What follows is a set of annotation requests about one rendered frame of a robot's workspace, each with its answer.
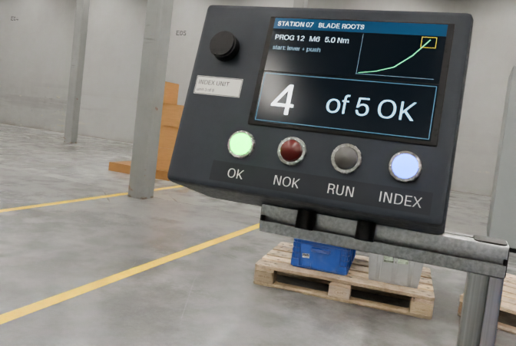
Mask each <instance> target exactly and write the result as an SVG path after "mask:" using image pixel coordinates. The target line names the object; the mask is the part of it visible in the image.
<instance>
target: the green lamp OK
mask: <svg viewBox="0 0 516 346"><path fill-rule="evenodd" d="M254 148H255V139H254V137H253V135H252V134H251V133H249V132H247V131H244V130H240V131H237V132H235V133H234V134H232V136H231V137H230V139H229V141H228V150H229V151H230V153H231V154H232V155H233V156H234V157H236V158H239V159H243V158H245V157H248V156H249V155H250V154H251V153H252V152H253V150H254Z"/></svg>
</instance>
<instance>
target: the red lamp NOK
mask: <svg viewBox="0 0 516 346"><path fill-rule="evenodd" d="M277 153H278V157H279V159H280V161H281V162H282V163H284V164H286V165H287V166H295V165H297V164H299V163H301V162H302V161H303V160H304V158H305V156H306V145H305V144H304V142H303V141H302V140H301V139H299V138H297V137H287V138H286V139H284V140H283V141H282V142H281V143H280V144H279V146H278V150H277Z"/></svg>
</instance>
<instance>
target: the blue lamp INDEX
mask: <svg viewBox="0 0 516 346"><path fill-rule="evenodd" d="M421 171H422V162H421V160H420V159H419V158H418V156H417V155H415V154H414V153H412V152H409V151H401V152H398V153H396V154H395V155H394V156H393V157H392V158H391V160H390V162H389V172H390V174H391V175H392V177H393V178H394V179H395V180H398V181H399V182H403V183H408V182H411V181H413V180H415V179H417V178H418V176H419V175H420V173H421Z"/></svg>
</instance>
